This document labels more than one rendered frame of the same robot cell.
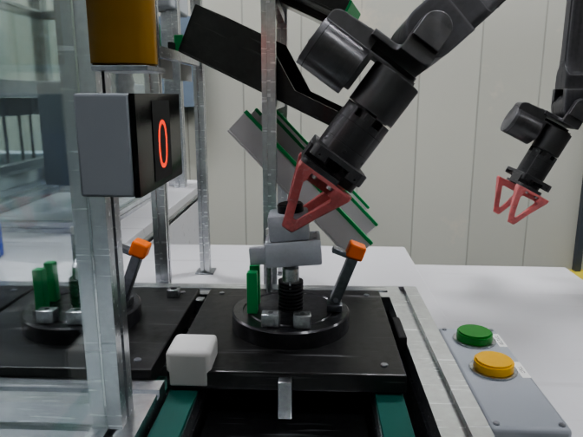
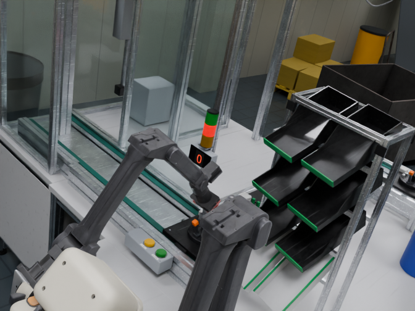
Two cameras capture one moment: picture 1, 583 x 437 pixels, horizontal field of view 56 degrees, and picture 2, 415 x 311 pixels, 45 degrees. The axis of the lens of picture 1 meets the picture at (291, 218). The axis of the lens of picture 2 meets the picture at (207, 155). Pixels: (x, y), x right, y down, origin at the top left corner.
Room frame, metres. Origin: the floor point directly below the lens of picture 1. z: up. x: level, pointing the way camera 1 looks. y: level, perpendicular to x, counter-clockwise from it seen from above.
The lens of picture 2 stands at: (1.56, -1.33, 2.19)
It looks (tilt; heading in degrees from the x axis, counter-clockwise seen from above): 28 degrees down; 127
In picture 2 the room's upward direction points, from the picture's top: 12 degrees clockwise
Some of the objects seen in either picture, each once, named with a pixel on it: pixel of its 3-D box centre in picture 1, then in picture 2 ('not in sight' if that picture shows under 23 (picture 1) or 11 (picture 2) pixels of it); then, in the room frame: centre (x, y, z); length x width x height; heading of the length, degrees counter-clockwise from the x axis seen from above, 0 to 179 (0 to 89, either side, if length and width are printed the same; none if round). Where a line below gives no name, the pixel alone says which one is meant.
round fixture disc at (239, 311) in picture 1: (291, 316); (205, 233); (0.61, 0.00, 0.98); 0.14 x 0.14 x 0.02
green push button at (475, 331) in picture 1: (474, 338); (160, 253); (0.59, -0.21, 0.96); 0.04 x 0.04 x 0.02
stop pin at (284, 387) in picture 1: (284, 398); not in sight; (0.49, 0.01, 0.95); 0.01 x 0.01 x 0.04; 88
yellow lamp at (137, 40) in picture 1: (121, 32); (207, 139); (0.43, 0.13, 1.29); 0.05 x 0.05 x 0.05
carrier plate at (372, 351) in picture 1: (291, 330); (204, 237); (0.61, 0.00, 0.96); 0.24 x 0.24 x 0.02; 88
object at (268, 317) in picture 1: (271, 318); not in sight; (0.57, 0.02, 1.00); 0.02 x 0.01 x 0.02; 88
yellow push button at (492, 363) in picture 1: (493, 368); (149, 243); (0.52, -0.21, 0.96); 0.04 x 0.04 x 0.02
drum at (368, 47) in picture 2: not in sight; (367, 52); (-1.60, 6.32, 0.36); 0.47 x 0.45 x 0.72; 176
